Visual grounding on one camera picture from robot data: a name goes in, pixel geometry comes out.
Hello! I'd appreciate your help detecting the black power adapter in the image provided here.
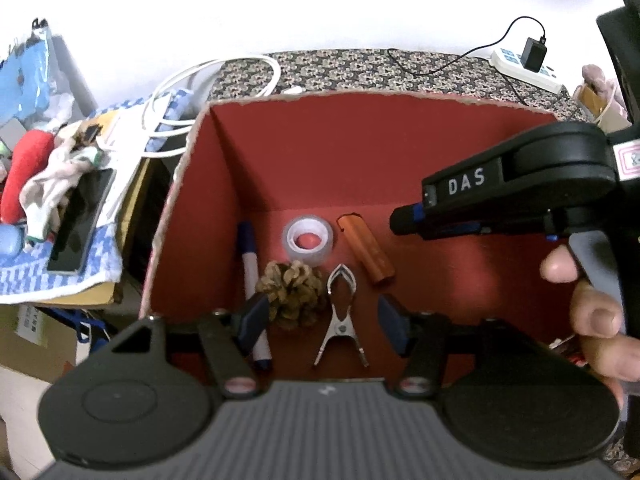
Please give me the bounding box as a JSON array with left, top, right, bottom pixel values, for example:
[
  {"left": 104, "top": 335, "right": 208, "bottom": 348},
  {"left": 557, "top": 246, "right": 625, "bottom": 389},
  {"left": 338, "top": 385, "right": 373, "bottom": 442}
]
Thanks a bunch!
[{"left": 520, "top": 36, "right": 548, "bottom": 73}]

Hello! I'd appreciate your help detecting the blue bag strap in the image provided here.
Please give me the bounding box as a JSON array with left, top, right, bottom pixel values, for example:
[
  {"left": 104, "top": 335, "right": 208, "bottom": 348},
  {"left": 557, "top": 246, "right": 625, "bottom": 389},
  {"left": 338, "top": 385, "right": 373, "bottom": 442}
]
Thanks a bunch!
[{"left": 75, "top": 310, "right": 108, "bottom": 344}]

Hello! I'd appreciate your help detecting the white crumpled cloth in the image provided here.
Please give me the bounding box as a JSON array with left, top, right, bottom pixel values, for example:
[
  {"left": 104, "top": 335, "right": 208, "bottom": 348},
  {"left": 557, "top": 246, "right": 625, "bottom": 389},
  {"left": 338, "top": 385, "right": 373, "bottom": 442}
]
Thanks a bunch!
[{"left": 20, "top": 147, "right": 108, "bottom": 243}]

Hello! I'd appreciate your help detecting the orange lighter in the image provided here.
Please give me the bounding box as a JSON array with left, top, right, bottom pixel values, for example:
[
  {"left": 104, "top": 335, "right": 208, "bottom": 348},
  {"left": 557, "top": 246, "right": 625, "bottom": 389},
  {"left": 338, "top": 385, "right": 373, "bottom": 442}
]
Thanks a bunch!
[{"left": 336, "top": 214, "right": 395, "bottom": 285}]

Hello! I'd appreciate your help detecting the blue checkered towel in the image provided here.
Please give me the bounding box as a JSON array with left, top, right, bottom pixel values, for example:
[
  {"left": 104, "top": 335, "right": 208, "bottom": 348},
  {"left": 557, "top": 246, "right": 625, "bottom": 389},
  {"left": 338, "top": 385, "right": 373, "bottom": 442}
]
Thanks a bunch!
[{"left": 0, "top": 90, "right": 193, "bottom": 306}]

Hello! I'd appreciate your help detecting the red plush toy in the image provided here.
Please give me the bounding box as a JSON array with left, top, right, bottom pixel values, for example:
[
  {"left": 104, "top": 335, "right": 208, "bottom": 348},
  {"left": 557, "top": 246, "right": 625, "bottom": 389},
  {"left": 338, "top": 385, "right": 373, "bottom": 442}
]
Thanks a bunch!
[{"left": 0, "top": 129, "right": 55, "bottom": 223}]

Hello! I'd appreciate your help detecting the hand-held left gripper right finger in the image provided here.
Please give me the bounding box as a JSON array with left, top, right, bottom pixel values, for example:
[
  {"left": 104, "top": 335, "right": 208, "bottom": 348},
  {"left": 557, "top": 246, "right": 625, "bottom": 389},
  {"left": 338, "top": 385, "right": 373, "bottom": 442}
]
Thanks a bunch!
[{"left": 376, "top": 293, "right": 544, "bottom": 402}]

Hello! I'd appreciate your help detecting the white cable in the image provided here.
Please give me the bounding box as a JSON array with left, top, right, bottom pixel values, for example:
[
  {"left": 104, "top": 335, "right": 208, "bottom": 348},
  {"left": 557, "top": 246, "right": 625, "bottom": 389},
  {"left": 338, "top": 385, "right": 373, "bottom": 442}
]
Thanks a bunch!
[{"left": 97, "top": 57, "right": 303, "bottom": 158}]

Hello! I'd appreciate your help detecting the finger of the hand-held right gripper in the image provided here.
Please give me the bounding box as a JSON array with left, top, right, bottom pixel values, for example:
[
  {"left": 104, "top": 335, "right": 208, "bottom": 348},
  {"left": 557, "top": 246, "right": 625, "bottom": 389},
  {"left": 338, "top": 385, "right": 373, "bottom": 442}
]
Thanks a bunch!
[{"left": 390, "top": 202, "right": 429, "bottom": 238}]

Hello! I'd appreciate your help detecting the small tan box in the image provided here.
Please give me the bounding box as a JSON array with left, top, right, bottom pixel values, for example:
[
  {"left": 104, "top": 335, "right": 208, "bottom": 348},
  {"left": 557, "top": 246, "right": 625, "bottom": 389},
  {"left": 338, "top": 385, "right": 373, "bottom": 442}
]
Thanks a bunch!
[{"left": 572, "top": 82, "right": 631, "bottom": 133}]

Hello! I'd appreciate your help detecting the black smartphone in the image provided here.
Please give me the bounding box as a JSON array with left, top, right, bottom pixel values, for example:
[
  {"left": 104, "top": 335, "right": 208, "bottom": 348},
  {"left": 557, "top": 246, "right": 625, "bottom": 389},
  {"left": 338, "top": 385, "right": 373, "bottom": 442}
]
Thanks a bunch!
[{"left": 47, "top": 167, "right": 117, "bottom": 275}]

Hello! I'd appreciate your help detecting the blue oval case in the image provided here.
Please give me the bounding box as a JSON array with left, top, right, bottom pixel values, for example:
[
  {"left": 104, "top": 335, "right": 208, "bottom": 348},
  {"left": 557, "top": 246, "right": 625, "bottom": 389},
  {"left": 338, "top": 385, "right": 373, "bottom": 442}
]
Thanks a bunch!
[{"left": 0, "top": 224, "right": 26, "bottom": 257}]

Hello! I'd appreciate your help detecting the pink plush toy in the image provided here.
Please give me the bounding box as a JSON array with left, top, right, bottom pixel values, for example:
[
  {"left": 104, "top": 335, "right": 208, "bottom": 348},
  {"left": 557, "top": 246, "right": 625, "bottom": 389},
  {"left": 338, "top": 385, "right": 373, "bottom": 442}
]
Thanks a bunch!
[{"left": 582, "top": 64, "right": 631, "bottom": 121}]

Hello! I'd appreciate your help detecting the clear tape roll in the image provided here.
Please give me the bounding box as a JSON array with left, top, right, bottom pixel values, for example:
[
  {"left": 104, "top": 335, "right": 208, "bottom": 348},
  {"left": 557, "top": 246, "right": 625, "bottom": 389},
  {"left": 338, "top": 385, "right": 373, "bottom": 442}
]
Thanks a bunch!
[{"left": 282, "top": 216, "right": 335, "bottom": 265}]

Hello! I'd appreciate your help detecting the brown cardboard carton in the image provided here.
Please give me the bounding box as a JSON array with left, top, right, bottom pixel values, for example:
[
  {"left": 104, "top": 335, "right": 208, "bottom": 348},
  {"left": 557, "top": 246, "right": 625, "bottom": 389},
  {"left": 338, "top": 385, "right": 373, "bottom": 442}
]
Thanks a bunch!
[{"left": 0, "top": 305, "right": 106, "bottom": 383}]

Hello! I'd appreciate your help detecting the blue white marker pen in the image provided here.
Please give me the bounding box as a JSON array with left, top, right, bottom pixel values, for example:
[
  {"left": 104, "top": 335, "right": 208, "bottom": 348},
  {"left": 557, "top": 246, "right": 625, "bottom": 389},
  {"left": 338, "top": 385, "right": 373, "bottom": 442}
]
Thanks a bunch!
[{"left": 236, "top": 221, "right": 273, "bottom": 372}]

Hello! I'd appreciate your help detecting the person's right hand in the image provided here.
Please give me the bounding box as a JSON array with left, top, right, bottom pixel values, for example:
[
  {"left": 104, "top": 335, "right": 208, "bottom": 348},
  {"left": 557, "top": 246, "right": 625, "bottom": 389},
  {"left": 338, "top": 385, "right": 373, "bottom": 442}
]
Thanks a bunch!
[{"left": 541, "top": 245, "right": 628, "bottom": 401}]

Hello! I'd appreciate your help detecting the metal spring clamp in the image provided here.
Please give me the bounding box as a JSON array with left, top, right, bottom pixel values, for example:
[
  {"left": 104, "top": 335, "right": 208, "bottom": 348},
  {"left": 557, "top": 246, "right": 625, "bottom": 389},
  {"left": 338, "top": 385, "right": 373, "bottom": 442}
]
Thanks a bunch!
[{"left": 313, "top": 263, "right": 371, "bottom": 368}]

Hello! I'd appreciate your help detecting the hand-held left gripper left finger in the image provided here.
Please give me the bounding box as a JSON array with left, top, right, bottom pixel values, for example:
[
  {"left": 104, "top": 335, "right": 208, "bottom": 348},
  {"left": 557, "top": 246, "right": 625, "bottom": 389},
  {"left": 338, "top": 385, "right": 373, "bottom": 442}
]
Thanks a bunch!
[{"left": 106, "top": 293, "right": 272, "bottom": 402}]

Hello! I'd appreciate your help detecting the brown pine cone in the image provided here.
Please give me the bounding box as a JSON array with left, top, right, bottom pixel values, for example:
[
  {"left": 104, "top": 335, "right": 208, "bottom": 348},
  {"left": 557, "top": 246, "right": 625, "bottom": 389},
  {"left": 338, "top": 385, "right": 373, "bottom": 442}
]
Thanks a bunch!
[{"left": 256, "top": 260, "right": 325, "bottom": 332}]

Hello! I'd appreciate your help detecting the white power strip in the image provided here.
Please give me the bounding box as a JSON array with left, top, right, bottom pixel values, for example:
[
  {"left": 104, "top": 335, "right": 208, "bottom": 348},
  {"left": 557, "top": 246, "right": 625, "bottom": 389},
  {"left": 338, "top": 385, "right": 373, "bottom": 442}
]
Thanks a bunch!
[{"left": 489, "top": 49, "right": 563, "bottom": 93}]

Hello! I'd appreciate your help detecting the red cardboard box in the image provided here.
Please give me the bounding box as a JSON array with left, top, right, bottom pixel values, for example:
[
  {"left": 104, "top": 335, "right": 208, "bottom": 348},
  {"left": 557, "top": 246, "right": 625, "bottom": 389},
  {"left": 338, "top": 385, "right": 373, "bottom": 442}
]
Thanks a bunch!
[{"left": 139, "top": 91, "right": 601, "bottom": 386}]

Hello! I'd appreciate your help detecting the blue plastic bag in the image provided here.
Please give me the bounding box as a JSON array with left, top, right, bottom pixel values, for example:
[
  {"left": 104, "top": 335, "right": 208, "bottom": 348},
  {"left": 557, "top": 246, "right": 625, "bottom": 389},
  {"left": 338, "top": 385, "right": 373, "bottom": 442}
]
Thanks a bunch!
[{"left": 0, "top": 20, "right": 56, "bottom": 131}]

